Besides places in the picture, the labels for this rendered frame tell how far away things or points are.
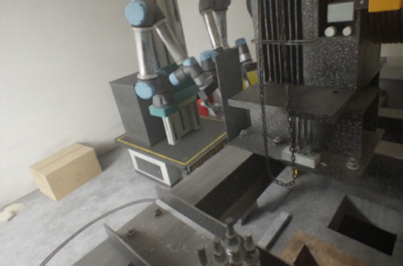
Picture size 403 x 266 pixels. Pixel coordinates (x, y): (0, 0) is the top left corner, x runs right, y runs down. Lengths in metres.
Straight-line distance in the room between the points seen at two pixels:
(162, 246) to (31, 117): 2.07
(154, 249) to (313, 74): 0.86
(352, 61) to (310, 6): 0.26
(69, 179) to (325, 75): 2.14
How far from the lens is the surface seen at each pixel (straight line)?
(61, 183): 2.54
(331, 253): 1.67
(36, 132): 2.76
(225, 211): 1.25
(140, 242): 0.90
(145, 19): 1.45
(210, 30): 1.85
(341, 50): 1.10
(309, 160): 1.04
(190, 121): 2.20
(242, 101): 1.07
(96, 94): 2.87
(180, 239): 0.86
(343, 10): 1.10
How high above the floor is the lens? 1.29
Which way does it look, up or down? 22 degrees down
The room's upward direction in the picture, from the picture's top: 10 degrees counter-clockwise
